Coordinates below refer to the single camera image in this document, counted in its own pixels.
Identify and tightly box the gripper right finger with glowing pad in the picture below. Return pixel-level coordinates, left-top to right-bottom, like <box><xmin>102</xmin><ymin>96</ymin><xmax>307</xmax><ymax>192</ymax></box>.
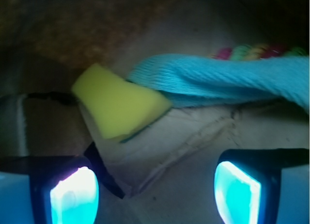
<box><xmin>214</xmin><ymin>148</ymin><xmax>310</xmax><ymax>224</ymax></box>

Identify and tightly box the multicoloured rope toy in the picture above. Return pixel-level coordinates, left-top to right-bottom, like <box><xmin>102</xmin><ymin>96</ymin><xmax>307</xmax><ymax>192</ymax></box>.
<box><xmin>209</xmin><ymin>44</ymin><xmax>308</xmax><ymax>61</ymax></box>

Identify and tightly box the light blue cloth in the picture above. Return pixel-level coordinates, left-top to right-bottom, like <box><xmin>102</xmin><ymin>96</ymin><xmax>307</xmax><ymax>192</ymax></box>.
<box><xmin>127</xmin><ymin>54</ymin><xmax>310</xmax><ymax>110</ymax></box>

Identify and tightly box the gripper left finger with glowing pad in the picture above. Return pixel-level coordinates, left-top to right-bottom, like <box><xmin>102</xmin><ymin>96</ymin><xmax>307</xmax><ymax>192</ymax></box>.
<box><xmin>0</xmin><ymin>156</ymin><xmax>99</xmax><ymax>224</ymax></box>

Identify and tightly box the yellow green sponge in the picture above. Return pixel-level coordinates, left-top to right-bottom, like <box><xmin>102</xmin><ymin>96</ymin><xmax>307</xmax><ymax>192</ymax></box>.
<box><xmin>71</xmin><ymin>64</ymin><xmax>172</xmax><ymax>142</ymax></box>

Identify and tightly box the brown paper bag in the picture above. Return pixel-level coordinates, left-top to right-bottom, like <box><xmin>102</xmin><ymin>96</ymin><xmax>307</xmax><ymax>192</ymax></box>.
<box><xmin>0</xmin><ymin>0</ymin><xmax>310</xmax><ymax>224</ymax></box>

